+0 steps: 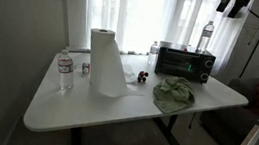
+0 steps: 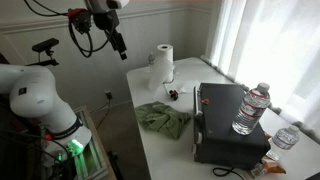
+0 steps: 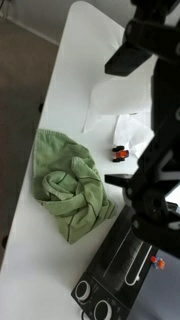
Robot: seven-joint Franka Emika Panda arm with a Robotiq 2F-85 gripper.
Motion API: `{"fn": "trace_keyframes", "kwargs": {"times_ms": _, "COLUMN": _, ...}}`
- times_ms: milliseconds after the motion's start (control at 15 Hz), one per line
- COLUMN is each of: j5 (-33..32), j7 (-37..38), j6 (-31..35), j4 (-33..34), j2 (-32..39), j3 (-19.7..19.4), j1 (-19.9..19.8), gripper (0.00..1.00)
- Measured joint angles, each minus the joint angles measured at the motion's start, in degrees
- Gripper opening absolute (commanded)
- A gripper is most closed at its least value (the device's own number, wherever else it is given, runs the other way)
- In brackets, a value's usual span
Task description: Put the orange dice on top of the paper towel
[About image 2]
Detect orange snack packet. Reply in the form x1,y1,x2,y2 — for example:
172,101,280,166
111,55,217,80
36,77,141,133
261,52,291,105
248,153,286,179

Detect black toaster oven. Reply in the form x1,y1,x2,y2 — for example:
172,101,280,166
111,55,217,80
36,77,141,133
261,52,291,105
193,83,271,170

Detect black camera on stand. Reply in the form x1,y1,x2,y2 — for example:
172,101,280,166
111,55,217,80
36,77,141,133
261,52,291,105
32,38,59,66

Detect small water bottle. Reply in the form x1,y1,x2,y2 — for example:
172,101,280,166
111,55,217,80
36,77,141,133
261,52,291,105
272,125,299,150

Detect wall power outlet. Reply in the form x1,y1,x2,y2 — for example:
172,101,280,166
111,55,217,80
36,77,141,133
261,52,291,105
105,91,113,100

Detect green cloth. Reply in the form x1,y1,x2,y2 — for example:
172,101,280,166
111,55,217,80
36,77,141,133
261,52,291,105
135,101,191,140

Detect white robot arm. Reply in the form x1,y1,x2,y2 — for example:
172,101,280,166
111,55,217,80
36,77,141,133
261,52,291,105
0,64,92,167

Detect black power cable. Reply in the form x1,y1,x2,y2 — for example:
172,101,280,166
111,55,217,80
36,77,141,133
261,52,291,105
212,167,245,180

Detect white curtain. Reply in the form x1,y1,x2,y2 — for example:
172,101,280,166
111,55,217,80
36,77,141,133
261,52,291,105
205,0,320,141

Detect tall water bottle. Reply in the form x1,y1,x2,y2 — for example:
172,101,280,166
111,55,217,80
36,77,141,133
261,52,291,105
232,83,270,135

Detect white paper towel roll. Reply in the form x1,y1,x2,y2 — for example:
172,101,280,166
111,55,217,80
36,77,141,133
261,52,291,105
148,44,175,91

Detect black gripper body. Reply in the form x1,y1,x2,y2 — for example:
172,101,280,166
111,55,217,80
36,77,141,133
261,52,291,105
93,10,120,35

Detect toy car with black wheels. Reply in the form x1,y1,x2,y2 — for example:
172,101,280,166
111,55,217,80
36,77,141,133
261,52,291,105
169,90,179,101

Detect small bottle behind towel roll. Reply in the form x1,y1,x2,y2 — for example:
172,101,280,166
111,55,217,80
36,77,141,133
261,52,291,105
148,52,155,73

